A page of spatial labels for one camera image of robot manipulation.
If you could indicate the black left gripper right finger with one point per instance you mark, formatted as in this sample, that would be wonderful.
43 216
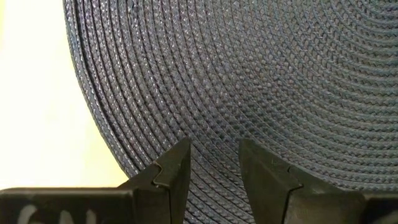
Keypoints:
280 202

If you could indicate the round navy woven placemat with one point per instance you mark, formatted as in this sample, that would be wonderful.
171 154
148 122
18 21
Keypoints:
248 77

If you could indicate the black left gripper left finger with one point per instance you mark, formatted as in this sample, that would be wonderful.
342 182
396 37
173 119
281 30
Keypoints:
149 202

